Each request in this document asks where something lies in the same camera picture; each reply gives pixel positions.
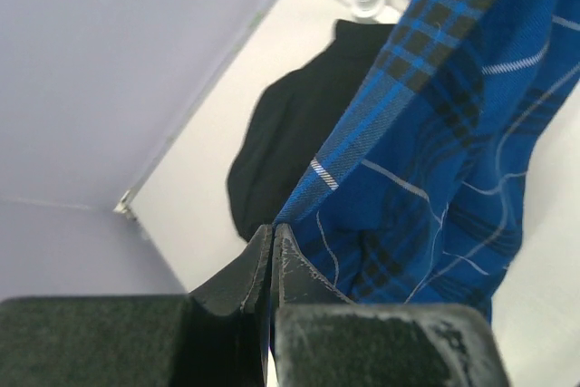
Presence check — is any black garment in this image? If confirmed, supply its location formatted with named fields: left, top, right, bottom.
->
left=227, top=20, right=393, bottom=241

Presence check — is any blue plaid shirt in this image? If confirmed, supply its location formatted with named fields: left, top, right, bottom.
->
left=276, top=0, right=579, bottom=317

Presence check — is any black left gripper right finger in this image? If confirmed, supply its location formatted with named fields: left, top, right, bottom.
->
left=272, top=225, right=510, bottom=386

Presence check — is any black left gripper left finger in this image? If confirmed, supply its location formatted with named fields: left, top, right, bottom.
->
left=1, top=226, right=273, bottom=386

